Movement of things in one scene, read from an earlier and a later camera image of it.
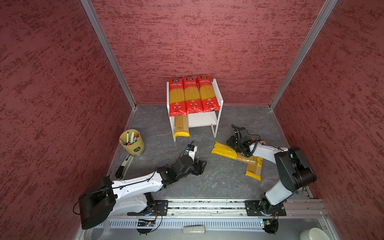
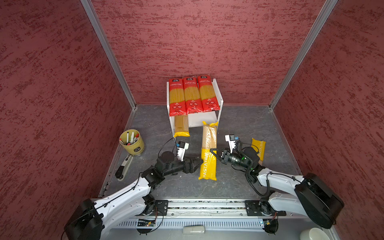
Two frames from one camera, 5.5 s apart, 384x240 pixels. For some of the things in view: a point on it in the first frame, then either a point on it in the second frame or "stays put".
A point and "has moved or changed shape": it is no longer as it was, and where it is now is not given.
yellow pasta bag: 223,149 has moved or changed shape
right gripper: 230,140 to 225,159
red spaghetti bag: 193,101 stays put
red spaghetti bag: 209,102 stays put
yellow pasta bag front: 181,126 stays put
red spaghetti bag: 177,105 stays put
